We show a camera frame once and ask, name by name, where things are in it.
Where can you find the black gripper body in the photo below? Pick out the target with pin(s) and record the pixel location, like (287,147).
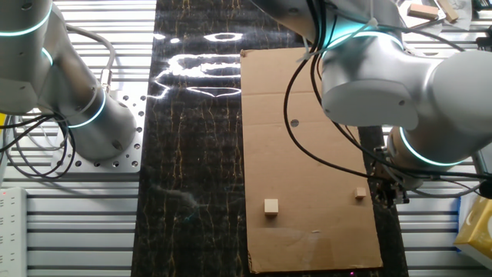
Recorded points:
(390,189)

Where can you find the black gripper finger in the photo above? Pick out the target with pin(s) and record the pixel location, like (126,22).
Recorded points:
(400,199)
(386,198)

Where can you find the small wooden cube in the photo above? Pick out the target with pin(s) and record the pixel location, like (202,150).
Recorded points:
(360,192)

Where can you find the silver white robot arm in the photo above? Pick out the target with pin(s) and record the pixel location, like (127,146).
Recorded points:
(365,77)

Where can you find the rectangular wooden block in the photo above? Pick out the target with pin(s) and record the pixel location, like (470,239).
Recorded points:
(423,11)

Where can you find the yellow tissue pack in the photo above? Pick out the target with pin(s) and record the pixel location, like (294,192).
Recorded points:
(474,231)

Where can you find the brown cardboard sheet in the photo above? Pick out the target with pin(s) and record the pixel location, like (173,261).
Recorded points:
(307,215)

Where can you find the medium wooden cube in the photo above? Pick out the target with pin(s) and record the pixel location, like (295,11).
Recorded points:
(271,206)

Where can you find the clear plastic tray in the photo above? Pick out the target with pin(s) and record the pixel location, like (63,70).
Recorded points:
(407,23)

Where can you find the wooden stick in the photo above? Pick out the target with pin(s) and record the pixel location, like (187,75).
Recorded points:
(447,9)

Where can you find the white power strip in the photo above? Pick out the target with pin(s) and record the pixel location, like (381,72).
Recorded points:
(11,231)

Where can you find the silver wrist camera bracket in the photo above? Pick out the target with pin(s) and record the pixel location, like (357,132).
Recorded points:
(482,163)

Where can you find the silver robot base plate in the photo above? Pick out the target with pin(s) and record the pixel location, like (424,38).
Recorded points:
(132,157)

